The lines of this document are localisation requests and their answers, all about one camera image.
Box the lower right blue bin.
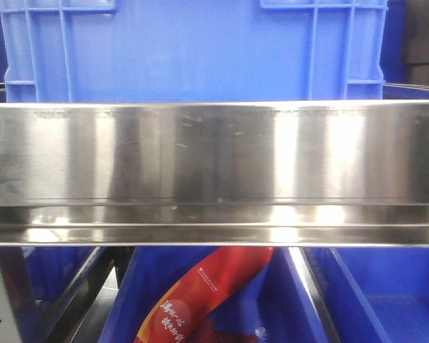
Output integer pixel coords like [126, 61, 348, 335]
[305, 247, 429, 342]

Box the red snack bag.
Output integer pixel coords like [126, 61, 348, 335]
[134, 246, 274, 342]

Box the light blue crate upper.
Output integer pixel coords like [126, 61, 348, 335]
[0, 1, 388, 102]

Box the stainless steel shelf rail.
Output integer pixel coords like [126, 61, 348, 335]
[0, 100, 429, 247]

